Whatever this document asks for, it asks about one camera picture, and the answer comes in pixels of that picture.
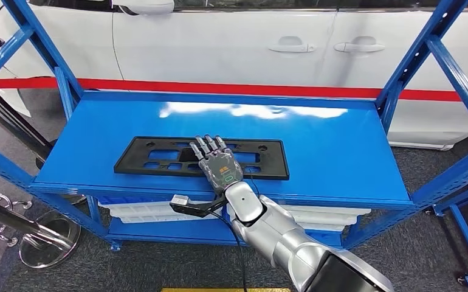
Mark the black plastic plate bracket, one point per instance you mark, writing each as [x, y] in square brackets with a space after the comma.
[137, 161]

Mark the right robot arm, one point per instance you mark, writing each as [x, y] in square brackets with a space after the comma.
[282, 237]

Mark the blue metal shelf rack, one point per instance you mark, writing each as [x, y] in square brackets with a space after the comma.
[330, 153]

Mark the red barrier belt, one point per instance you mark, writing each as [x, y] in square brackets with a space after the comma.
[218, 88]

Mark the white car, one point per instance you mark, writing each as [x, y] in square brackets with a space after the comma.
[218, 44]

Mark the white plastic tray stack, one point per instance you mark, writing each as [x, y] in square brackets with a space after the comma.
[322, 217]
[153, 211]

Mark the white car side mirror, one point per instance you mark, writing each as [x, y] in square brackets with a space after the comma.
[145, 6]

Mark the blue wheeled rack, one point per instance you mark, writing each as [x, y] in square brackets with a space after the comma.
[465, 225]

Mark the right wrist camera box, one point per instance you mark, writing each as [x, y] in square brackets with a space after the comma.
[185, 203]

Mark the chrome stanchion post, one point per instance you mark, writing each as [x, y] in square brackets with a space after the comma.
[50, 241]

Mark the black metal floor frame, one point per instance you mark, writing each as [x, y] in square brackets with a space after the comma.
[16, 121]

